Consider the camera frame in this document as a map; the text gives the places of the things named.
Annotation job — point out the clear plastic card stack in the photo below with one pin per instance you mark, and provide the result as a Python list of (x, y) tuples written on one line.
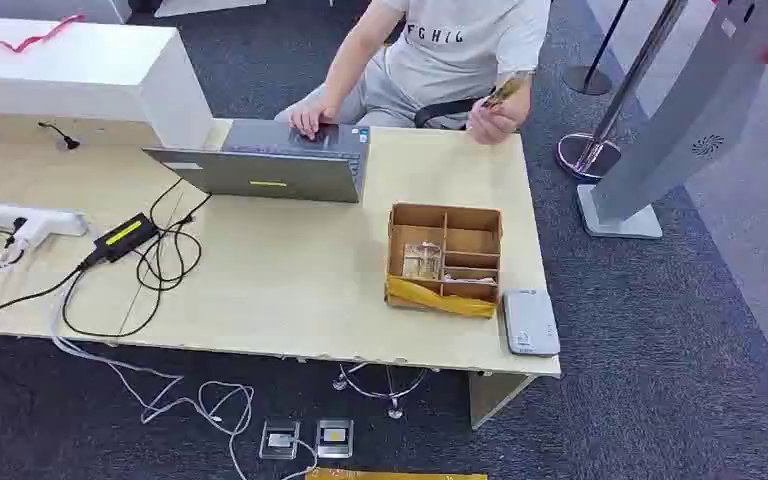
[(422, 260)]

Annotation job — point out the wooden card box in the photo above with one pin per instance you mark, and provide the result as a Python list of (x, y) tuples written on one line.
[(450, 248)]

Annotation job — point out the grey laptop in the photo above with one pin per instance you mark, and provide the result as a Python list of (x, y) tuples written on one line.
[(278, 166)]

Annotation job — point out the black chair armrest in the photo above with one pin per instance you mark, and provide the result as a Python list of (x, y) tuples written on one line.
[(444, 110)]

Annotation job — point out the person's right hand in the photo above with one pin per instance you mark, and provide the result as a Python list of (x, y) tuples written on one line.
[(308, 116)]

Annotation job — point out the person's hand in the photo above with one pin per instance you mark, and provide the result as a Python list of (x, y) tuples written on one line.
[(492, 124), (308, 116)]

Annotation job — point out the person's left hand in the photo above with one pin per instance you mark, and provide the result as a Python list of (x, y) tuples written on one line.
[(492, 124)]

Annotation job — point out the grey card reader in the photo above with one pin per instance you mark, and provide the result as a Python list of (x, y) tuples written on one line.
[(530, 322)]

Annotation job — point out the person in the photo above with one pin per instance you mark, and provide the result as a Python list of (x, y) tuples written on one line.
[(463, 53)]

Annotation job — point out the steel floor socket plate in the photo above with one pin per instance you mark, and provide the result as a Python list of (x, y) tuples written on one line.
[(334, 438)]

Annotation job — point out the clear floor socket plate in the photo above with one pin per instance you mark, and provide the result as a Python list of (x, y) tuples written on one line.
[(279, 440)]

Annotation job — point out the yellow floor strip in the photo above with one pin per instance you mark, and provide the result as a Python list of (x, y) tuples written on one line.
[(394, 474)]

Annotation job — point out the black power adapter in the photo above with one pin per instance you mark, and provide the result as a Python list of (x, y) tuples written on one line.
[(121, 236)]

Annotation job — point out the black desk microphone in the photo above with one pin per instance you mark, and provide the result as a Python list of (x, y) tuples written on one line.
[(64, 138)]

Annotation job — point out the silver kiosk stand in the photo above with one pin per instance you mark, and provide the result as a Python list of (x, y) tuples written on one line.
[(695, 112)]

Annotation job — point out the white counter block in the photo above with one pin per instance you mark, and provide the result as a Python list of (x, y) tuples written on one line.
[(79, 73)]

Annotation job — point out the white power strip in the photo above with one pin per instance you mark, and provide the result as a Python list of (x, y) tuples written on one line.
[(20, 218)]

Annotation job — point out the red ribbon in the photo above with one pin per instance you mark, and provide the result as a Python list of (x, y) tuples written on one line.
[(29, 38)]

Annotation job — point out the steel stanchion post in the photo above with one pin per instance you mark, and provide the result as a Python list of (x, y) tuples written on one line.
[(606, 106)]

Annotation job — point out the black stanchion post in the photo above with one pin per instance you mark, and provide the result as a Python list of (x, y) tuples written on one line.
[(594, 63)]

